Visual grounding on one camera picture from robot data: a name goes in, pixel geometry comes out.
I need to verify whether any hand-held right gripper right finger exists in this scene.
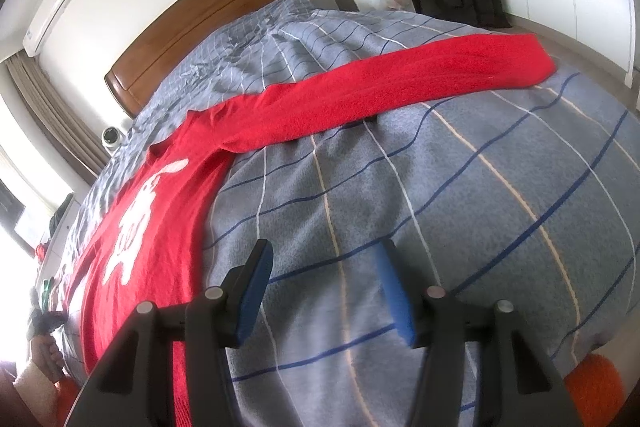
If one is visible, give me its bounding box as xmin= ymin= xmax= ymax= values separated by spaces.
xmin=376 ymin=239 xmax=576 ymax=427

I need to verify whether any wooden headboard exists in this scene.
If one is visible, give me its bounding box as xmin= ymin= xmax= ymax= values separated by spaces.
xmin=104 ymin=0 xmax=313 ymax=120

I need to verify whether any orange fleece clothing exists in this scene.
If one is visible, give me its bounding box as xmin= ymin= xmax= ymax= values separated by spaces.
xmin=564 ymin=353 xmax=627 ymax=414

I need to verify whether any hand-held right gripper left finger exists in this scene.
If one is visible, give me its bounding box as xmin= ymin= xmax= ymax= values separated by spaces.
xmin=65 ymin=238 xmax=275 ymax=427

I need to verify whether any small white security camera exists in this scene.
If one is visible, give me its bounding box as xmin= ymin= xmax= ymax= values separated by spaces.
xmin=101 ymin=126 xmax=123 ymax=152

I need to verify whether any grey striped blanket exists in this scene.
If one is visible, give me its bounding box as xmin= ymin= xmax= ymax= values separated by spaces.
xmin=37 ymin=0 xmax=632 ymax=427

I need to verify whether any white air conditioner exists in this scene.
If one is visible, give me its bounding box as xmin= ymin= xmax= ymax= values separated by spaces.
xmin=22 ymin=0 xmax=78 ymax=58

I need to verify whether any person's left hand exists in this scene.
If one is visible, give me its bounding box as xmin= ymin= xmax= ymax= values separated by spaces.
xmin=29 ymin=336 xmax=65 ymax=383

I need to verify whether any beige curtain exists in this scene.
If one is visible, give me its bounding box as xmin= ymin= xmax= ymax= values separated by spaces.
xmin=5 ymin=52 xmax=106 ymax=185

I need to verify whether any white desk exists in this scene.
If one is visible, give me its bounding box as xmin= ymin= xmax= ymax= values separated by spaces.
xmin=12 ymin=192 xmax=83 ymax=268

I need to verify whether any red sweater with white print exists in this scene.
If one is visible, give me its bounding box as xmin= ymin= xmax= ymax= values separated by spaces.
xmin=65 ymin=33 xmax=557 ymax=427

